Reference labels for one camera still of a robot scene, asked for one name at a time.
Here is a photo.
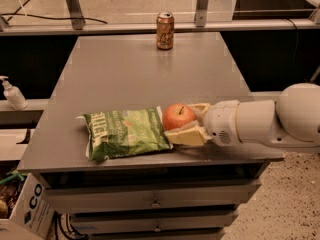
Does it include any red apple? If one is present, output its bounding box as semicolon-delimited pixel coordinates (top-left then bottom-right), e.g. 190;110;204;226
162;103;196;130

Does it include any white cardboard box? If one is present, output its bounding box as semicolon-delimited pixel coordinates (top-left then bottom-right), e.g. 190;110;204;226
0;174;55;240

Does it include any gold soda can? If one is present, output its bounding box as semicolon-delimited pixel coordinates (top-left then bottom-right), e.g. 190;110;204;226
156;12;174;50

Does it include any black cable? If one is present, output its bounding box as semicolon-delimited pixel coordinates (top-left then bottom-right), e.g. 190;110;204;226
0;12;108;25

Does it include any white pump sanitizer bottle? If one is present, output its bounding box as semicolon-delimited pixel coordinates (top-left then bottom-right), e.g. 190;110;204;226
0;76;28;110

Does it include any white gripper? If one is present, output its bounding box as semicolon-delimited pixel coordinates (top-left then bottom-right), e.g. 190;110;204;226
165;100;240;146

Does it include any upper metal drawer handle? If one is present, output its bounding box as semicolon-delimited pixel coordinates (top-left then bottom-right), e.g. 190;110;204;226
151;198;161;208

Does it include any green jalapeno chip bag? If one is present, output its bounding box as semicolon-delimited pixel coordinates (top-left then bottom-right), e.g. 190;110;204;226
79;107;173;162

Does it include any metal drawer handle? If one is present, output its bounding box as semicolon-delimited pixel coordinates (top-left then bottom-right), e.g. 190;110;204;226
153;225;162;233
151;198;161;208

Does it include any lower metal drawer handle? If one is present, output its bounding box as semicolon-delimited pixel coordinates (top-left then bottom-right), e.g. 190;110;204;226
153;225;162;233

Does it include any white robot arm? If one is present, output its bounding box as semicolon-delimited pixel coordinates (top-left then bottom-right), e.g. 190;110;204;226
165;83;320;153

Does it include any grey drawer cabinet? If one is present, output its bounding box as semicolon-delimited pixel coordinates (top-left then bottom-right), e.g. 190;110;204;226
19;32;283;240

